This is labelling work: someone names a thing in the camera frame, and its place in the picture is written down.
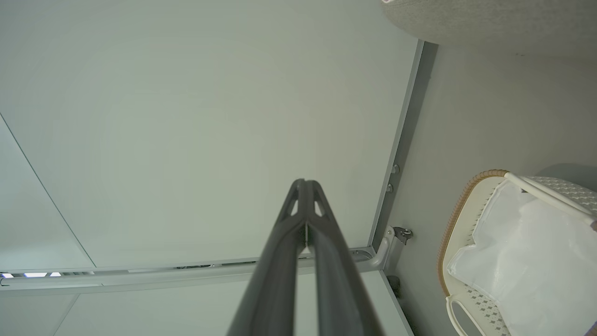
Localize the white garment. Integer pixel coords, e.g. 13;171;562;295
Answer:
447;180;597;336

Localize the grey fabric seat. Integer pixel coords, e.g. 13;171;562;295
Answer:
380;0;597;60

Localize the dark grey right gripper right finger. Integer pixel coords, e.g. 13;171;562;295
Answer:
305;180;384;336

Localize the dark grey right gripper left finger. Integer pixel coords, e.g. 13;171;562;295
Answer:
227;179;308;336

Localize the grey metal frame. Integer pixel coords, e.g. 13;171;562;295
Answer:
0;40;426;336

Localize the white woven laundry basket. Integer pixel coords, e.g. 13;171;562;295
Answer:
437;169;597;336

